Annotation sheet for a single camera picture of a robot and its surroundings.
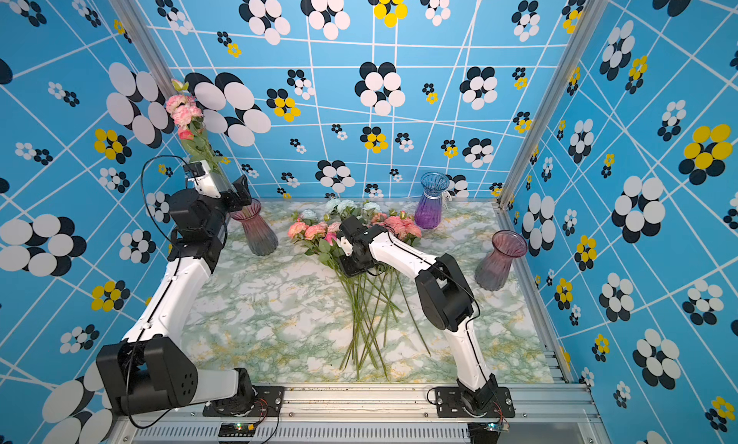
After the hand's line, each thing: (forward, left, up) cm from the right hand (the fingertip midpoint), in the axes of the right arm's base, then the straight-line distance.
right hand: (350, 271), depth 93 cm
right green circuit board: (-42, -36, -4) cm, 55 cm away
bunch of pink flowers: (-8, -8, -5) cm, 12 cm away
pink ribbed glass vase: (+1, -47, -2) cm, 47 cm away
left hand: (+10, +29, +32) cm, 45 cm away
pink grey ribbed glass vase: (+10, +31, +5) cm, 33 cm away
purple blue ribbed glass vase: (+20, -27, +7) cm, 34 cm away
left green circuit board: (-42, +27, -8) cm, 50 cm away
